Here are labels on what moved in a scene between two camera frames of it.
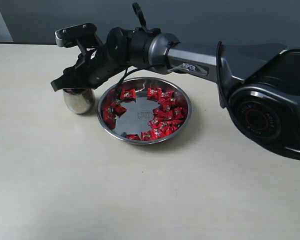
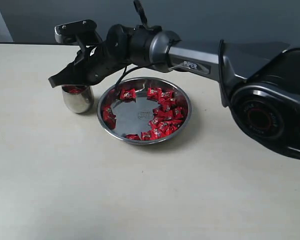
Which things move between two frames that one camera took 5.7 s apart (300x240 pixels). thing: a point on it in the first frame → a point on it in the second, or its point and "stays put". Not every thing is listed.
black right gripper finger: (79, 91) → (86, 81)
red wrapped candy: (171, 124) stays put
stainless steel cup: (79, 100) stays put
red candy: (128, 94) stays put
